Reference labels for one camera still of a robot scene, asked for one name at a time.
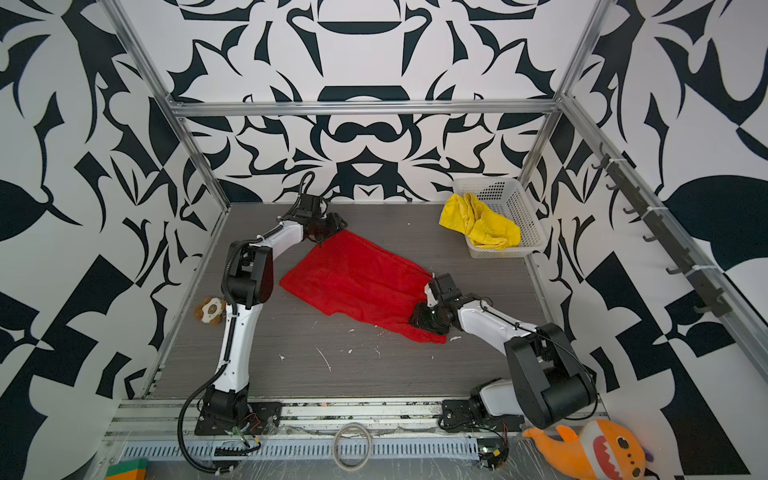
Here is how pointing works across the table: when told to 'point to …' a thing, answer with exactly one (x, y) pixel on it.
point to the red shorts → (349, 276)
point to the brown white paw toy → (211, 310)
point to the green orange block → (127, 470)
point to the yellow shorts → (483, 227)
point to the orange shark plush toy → (604, 451)
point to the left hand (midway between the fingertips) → (344, 218)
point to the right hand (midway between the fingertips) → (416, 319)
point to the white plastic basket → (507, 198)
